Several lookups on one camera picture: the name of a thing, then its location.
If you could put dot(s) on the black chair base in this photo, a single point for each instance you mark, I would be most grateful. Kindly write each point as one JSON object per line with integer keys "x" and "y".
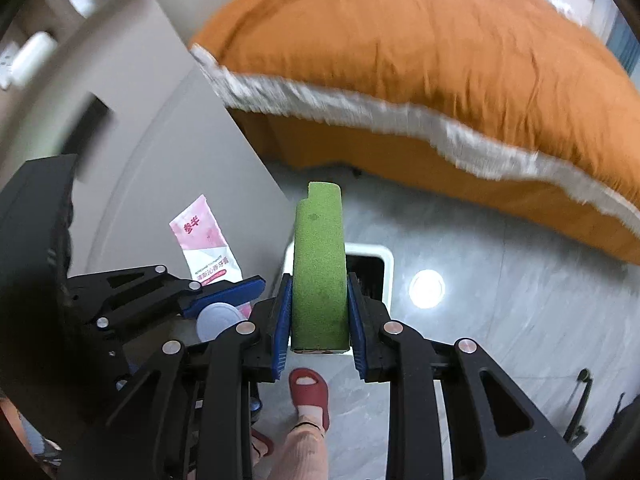
{"x": 582, "y": 410}

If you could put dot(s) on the round white lid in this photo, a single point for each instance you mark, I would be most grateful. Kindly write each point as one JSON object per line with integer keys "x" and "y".
{"x": 216, "y": 317}

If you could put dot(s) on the white trash bin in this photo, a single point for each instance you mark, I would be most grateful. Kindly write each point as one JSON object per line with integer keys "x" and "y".
{"x": 371, "y": 254}

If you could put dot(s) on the person's leg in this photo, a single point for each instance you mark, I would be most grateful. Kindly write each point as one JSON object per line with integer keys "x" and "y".
{"x": 300, "y": 452}

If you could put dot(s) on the white table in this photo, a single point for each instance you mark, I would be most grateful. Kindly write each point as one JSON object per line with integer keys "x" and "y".
{"x": 165, "y": 160}

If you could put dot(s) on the orange bed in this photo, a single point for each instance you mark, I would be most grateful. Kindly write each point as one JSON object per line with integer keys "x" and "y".
{"x": 360, "y": 152}

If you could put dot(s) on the red slipper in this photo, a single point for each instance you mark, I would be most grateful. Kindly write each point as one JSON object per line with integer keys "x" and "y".
{"x": 262, "y": 442}
{"x": 309, "y": 390}

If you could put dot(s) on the orange blanket with white fringe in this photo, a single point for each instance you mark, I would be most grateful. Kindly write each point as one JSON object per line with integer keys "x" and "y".
{"x": 425, "y": 50}

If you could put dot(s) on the green sponge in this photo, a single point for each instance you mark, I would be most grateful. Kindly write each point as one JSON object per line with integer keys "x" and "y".
{"x": 319, "y": 270}

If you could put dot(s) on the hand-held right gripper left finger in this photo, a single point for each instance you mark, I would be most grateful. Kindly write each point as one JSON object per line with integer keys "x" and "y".
{"x": 281, "y": 330}

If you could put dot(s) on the white device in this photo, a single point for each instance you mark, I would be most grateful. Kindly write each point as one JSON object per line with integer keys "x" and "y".
{"x": 31, "y": 57}

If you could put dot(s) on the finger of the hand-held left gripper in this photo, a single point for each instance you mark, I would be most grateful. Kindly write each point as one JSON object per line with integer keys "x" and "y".
{"x": 227, "y": 292}

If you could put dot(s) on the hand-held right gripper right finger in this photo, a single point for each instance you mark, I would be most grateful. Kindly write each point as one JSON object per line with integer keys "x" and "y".
{"x": 358, "y": 332}

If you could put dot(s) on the pink and white packet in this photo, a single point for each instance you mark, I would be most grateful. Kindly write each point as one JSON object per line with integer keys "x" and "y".
{"x": 202, "y": 240}

